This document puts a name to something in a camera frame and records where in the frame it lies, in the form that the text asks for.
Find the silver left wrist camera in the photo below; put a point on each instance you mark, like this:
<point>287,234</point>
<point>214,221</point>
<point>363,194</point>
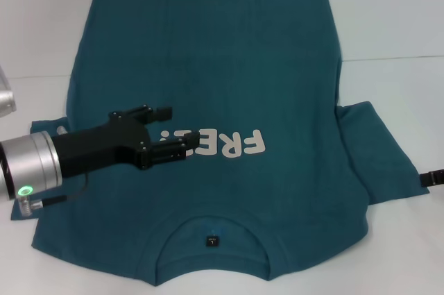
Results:
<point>7,102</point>

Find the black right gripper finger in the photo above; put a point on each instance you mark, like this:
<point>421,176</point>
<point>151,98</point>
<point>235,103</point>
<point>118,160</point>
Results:
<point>433,178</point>

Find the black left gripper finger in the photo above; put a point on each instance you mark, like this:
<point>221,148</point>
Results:
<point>163,152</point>
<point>161,112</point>

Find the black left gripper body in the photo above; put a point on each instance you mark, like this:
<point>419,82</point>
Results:
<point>93,145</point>

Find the teal t-shirt with FREE print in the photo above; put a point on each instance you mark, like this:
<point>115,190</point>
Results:
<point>243,66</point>

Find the small silver wrist stub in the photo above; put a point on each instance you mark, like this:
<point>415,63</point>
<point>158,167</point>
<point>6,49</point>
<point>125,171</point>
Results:
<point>62,130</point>

